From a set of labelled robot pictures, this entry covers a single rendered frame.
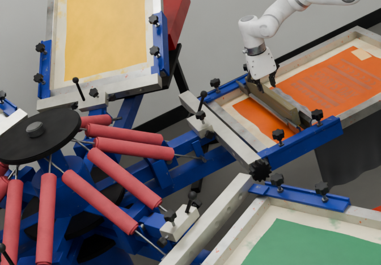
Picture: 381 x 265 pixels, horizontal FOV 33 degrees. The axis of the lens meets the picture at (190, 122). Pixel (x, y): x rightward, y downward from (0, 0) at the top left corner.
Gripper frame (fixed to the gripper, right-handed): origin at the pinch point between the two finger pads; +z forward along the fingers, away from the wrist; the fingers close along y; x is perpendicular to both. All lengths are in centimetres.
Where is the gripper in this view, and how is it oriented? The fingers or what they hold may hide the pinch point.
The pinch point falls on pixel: (266, 85)
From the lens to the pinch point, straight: 251.9
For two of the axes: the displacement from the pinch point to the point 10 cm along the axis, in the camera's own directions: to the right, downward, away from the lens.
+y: 8.8, -4.3, 1.8
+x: -3.6, -3.7, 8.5
